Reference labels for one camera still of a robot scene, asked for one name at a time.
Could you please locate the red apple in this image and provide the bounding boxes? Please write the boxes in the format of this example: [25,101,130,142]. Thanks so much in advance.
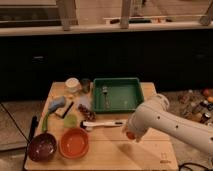
[126,132,136,140]

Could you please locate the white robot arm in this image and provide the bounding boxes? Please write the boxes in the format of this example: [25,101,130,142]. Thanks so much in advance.
[123,94,213,157]

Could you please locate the metal spoon in tray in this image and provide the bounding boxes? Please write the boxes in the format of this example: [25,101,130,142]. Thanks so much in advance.
[102,86,110,108]

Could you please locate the green plastic tray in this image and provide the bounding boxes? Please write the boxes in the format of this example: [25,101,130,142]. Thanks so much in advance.
[92,77,144,113]

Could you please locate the dark metal cup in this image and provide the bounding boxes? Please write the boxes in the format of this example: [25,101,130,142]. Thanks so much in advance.
[80,78,91,93]

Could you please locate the white cup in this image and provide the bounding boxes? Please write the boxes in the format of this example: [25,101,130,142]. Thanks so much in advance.
[65,78,80,93]

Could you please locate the bunch of dark grapes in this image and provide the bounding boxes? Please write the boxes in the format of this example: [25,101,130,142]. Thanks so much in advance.
[78,104,96,121]

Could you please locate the black stick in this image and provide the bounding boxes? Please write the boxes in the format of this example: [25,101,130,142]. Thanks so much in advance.
[62,102,74,118]

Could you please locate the orange bowl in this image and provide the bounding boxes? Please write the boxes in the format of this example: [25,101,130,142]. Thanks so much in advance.
[59,128,89,159]

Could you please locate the dark purple bowl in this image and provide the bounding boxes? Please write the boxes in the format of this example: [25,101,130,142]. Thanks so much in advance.
[27,133,57,162]

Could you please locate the spice bottle rack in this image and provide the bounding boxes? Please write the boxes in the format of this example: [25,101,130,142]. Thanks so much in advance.
[178,89,213,124]

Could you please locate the white handled brush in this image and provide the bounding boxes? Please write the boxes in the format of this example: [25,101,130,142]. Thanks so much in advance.
[81,121,124,128]

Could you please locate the green handled utensil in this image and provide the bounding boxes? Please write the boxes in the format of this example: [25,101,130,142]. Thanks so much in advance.
[42,111,51,133]

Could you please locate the black cable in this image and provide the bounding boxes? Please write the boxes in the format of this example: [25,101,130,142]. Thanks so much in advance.
[178,162,213,171]

